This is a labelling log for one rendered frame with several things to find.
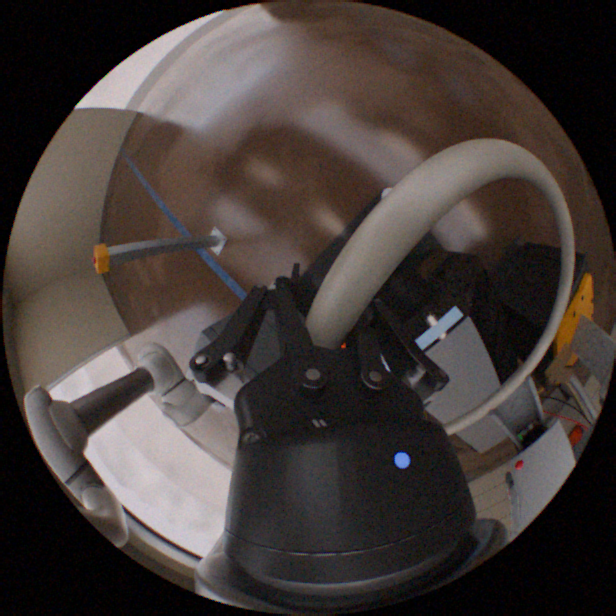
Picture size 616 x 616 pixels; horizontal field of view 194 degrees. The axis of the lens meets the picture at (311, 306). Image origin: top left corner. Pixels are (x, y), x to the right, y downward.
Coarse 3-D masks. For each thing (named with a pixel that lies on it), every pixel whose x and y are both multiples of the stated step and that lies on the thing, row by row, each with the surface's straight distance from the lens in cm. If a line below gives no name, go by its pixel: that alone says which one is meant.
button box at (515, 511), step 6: (516, 486) 79; (510, 492) 79; (516, 492) 78; (510, 498) 79; (516, 498) 78; (516, 504) 78; (516, 510) 79; (516, 516) 79; (516, 522) 79; (516, 528) 79; (516, 534) 80
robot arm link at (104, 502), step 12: (84, 492) 51; (96, 492) 49; (84, 504) 52; (96, 504) 43; (108, 504) 45; (96, 516) 34; (108, 516) 38; (120, 516) 44; (96, 528) 31; (108, 528) 34; (120, 528) 38; (120, 540) 36
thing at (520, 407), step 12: (504, 384) 51; (528, 384) 52; (516, 396) 58; (528, 396) 64; (504, 408) 59; (516, 408) 64; (528, 408) 70; (540, 408) 66; (504, 420) 62; (516, 420) 70; (528, 420) 78; (540, 420) 83; (516, 432) 80; (516, 444) 78
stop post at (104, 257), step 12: (216, 228) 182; (156, 240) 146; (168, 240) 149; (180, 240) 153; (192, 240) 159; (204, 240) 166; (216, 240) 175; (96, 252) 128; (108, 252) 127; (120, 252) 130; (132, 252) 134; (144, 252) 138; (156, 252) 143; (168, 252) 149; (216, 252) 181; (96, 264) 131; (108, 264) 129
